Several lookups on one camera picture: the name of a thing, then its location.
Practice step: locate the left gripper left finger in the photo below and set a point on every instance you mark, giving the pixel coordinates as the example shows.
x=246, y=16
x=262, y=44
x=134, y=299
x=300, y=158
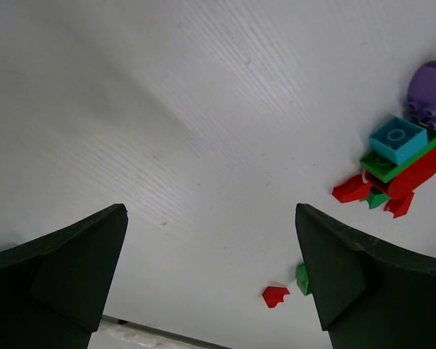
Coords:
x=53, y=289

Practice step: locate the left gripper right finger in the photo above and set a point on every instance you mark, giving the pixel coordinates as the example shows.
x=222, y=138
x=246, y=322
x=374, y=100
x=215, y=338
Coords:
x=368, y=293

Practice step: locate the green plate lego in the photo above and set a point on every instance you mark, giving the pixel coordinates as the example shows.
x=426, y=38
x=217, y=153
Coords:
x=384, y=169

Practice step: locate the green square lego lower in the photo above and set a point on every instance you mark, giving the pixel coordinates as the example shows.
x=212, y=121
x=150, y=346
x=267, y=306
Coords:
x=302, y=279

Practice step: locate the small red slope lego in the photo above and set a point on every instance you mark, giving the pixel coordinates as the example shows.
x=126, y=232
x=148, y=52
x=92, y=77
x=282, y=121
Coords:
x=399, y=207

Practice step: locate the red flat lego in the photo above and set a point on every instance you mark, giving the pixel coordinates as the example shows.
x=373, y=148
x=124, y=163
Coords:
x=274, y=295

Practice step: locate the small green slope lego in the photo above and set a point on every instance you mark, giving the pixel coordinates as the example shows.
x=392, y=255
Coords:
x=376, y=198

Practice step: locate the large red lego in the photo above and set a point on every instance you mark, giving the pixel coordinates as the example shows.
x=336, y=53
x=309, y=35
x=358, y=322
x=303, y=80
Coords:
x=409, y=179

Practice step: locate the small teal lego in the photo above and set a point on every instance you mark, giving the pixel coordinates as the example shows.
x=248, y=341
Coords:
x=398, y=140

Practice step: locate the purple round flower lego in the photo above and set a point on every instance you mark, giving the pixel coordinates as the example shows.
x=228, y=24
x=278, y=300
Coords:
x=421, y=95

